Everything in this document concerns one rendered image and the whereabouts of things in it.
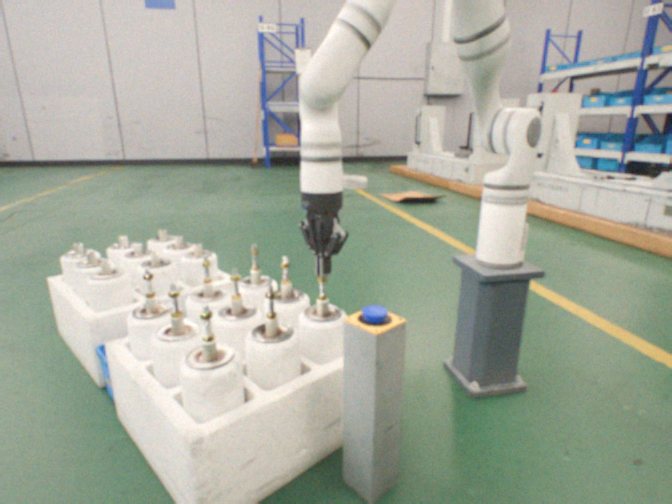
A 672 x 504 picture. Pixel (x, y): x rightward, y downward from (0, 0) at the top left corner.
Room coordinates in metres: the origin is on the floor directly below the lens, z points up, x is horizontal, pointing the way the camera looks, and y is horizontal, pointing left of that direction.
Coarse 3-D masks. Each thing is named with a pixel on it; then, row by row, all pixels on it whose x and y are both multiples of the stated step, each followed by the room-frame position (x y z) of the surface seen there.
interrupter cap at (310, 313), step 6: (312, 306) 0.79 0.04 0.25; (330, 306) 0.79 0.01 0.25; (306, 312) 0.76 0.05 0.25; (312, 312) 0.76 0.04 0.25; (330, 312) 0.76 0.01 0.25; (336, 312) 0.76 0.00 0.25; (306, 318) 0.74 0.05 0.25; (312, 318) 0.73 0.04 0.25; (318, 318) 0.73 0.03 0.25; (324, 318) 0.73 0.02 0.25; (330, 318) 0.73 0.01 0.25; (336, 318) 0.73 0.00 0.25
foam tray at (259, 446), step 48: (144, 384) 0.63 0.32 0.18; (288, 384) 0.63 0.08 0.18; (336, 384) 0.68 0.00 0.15; (144, 432) 0.64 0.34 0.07; (192, 432) 0.51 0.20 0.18; (240, 432) 0.54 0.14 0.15; (288, 432) 0.60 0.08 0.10; (336, 432) 0.68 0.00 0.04; (192, 480) 0.49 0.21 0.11; (240, 480) 0.54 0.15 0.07; (288, 480) 0.60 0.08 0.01
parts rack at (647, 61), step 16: (656, 0) 5.45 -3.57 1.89; (656, 16) 5.42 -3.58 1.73; (656, 32) 5.43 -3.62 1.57; (544, 48) 7.24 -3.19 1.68; (576, 48) 7.37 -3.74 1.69; (544, 64) 7.22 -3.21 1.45; (608, 64) 5.96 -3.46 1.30; (624, 64) 5.71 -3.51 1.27; (640, 64) 5.49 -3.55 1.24; (656, 64) 5.94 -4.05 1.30; (640, 80) 5.45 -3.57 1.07; (656, 80) 5.54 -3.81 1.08; (640, 96) 5.42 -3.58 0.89; (592, 112) 6.07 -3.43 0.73; (608, 112) 5.82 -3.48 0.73; (624, 112) 5.58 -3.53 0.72; (640, 112) 5.36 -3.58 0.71; (656, 112) 5.16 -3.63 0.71; (656, 128) 5.50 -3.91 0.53; (624, 144) 5.49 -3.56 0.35; (624, 160) 5.44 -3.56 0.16; (656, 160) 5.03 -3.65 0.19
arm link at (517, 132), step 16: (512, 112) 0.91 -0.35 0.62; (528, 112) 0.89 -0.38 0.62; (496, 128) 0.91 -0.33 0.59; (512, 128) 0.88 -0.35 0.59; (528, 128) 0.88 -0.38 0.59; (496, 144) 0.91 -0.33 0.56; (512, 144) 0.88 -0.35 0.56; (528, 144) 0.88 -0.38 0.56; (512, 160) 0.88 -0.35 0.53; (528, 160) 0.89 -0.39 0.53; (496, 176) 0.90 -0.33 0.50; (512, 176) 0.88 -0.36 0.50; (528, 176) 0.89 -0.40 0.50
